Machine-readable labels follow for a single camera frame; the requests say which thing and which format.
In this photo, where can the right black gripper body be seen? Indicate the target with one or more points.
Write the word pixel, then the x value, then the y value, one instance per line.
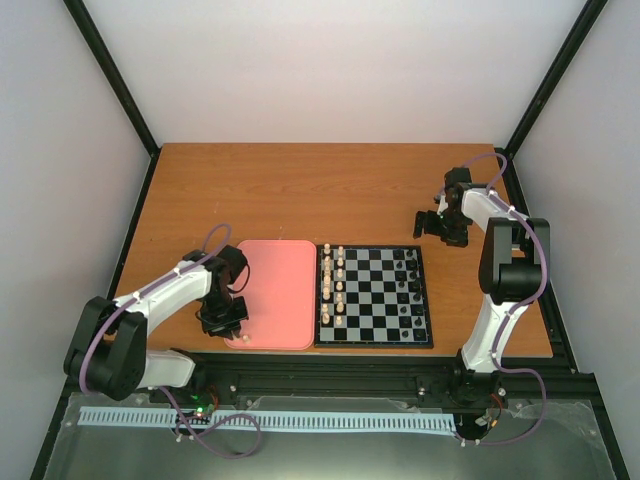
pixel 450 226

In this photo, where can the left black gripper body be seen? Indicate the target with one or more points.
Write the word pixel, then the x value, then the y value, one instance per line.
pixel 223 313

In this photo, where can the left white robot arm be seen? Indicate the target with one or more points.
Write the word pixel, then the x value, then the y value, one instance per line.
pixel 109 353

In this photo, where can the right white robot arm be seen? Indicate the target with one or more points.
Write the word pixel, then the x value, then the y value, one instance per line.
pixel 513 273

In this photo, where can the black white chess board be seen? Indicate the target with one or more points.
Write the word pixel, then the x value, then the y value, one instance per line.
pixel 375 311

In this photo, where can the pink plastic tray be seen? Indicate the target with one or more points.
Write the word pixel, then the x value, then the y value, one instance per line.
pixel 280 294

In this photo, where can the black aluminium frame rail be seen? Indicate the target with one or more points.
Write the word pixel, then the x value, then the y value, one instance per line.
pixel 427 382

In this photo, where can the light blue slotted cable duct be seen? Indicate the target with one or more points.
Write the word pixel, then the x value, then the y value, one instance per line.
pixel 272 421

